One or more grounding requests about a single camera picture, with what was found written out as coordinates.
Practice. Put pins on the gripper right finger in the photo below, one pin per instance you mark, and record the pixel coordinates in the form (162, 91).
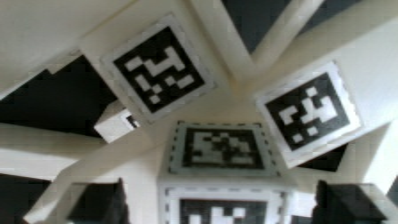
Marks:
(352, 204)

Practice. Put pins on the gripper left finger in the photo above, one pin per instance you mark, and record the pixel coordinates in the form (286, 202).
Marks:
(80, 203)

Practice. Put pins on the white tagged cube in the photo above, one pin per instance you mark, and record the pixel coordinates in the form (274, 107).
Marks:
(222, 186)

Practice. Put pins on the white chair back part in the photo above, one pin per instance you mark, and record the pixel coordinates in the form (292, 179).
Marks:
(50, 26)

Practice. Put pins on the white chair seat part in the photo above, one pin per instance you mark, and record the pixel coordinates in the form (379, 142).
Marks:
(73, 159)

